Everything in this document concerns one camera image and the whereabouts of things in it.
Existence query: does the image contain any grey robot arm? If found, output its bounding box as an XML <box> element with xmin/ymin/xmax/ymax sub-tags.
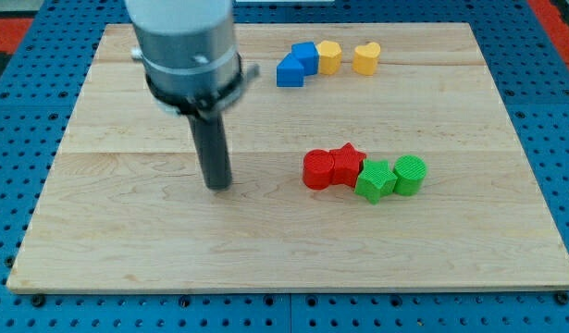
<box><xmin>125</xmin><ymin>0</ymin><xmax>259</xmax><ymax>120</ymax></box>

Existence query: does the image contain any yellow hexagon block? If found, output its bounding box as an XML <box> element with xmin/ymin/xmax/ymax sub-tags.
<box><xmin>316</xmin><ymin>40</ymin><xmax>342</xmax><ymax>75</ymax></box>

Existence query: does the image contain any red cylinder block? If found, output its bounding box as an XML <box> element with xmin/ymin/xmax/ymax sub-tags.
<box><xmin>303</xmin><ymin>149</ymin><xmax>334</xmax><ymax>190</ymax></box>

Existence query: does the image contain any red star block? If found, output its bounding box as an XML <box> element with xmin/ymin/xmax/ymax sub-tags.
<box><xmin>329</xmin><ymin>142</ymin><xmax>366</xmax><ymax>188</ymax></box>

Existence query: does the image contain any black cylindrical pointer rod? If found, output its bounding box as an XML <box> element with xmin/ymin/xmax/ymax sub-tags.
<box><xmin>187</xmin><ymin>116</ymin><xmax>232</xmax><ymax>191</ymax></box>

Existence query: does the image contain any wooden board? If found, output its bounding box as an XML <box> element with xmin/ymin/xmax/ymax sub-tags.
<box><xmin>6</xmin><ymin>23</ymin><xmax>569</xmax><ymax>294</ymax></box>

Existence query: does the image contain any green star block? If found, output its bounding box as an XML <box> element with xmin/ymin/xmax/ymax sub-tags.
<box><xmin>354</xmin><ymin>158</ymin><xmax>398</xmax><ymax>204</ymax></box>

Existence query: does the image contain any blue pentagon block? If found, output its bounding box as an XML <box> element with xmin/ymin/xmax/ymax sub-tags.
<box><xmin>291</xmin><ymin>42</ymin><xmax>319</xmax><ymax>76</ymax></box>

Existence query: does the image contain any green cylinder block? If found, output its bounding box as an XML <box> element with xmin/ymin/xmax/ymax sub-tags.
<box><xmin>393</xmin><ymin>154</ymin><xmax>427</xmax><ymax>196</ymax></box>

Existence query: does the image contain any yellow heart block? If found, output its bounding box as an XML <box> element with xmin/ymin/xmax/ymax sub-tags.
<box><xmin>352</xmin><ymin>42</ymin><xmax>381</xmax><ymax>76</ymax></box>

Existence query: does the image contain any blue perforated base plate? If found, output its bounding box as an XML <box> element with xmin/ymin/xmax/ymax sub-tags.
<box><xmin>0</xmin><ymin>0</ymin><xmax>569</xmax><ymax>332</ymax></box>

